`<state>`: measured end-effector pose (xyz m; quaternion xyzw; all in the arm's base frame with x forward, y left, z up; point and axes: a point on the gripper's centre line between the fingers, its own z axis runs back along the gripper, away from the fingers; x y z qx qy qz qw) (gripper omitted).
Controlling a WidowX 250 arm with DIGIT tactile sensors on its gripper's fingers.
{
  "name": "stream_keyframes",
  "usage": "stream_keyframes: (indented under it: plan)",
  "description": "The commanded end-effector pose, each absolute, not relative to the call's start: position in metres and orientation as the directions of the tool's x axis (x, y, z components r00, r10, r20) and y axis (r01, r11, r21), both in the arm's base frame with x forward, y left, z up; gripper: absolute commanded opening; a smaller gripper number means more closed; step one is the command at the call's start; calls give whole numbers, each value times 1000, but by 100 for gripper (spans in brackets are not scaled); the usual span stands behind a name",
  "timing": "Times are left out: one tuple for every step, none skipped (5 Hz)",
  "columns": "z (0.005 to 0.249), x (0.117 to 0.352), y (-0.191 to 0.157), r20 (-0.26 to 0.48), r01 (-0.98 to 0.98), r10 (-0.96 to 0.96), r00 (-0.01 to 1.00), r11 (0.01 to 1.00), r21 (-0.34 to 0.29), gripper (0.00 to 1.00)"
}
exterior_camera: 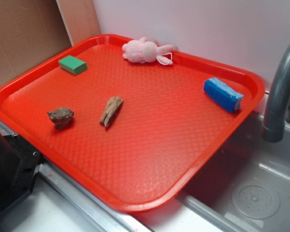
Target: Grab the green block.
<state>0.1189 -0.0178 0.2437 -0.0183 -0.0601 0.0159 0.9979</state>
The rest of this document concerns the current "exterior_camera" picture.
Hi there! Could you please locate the red plastic tray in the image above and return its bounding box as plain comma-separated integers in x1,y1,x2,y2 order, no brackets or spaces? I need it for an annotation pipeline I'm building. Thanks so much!
0,35,265,212

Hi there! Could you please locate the pink plush bunny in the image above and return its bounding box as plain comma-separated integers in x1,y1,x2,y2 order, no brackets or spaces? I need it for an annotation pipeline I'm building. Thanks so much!
122,37,174,65

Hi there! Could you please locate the grey sink faucet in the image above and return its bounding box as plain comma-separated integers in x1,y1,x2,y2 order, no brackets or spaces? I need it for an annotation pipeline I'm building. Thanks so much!
261,45,290,143

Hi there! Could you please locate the brown rock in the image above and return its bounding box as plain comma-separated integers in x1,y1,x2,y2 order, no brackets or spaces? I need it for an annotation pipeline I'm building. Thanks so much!
47,107,74,131

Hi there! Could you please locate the brown cardboard panel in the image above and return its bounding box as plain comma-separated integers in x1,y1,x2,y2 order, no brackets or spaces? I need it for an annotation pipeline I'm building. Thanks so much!
0,0,101,87

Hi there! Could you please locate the blue sponge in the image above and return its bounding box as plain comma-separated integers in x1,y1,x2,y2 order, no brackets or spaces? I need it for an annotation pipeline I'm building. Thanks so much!
203,77,244,113

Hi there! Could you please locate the brown wood piece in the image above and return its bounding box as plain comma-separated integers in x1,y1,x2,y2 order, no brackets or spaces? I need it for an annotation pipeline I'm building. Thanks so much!
100,97,124,128

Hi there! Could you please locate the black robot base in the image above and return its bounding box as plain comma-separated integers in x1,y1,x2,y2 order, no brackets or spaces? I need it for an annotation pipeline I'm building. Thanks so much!
0,133,41,217

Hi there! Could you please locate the grey plastic sink basin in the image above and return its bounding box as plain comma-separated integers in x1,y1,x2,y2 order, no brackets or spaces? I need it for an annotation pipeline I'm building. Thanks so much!
137,114,290,232

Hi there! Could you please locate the green rectangular block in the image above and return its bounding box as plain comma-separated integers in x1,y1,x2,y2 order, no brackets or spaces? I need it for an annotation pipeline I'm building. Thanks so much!
58,56,88,75

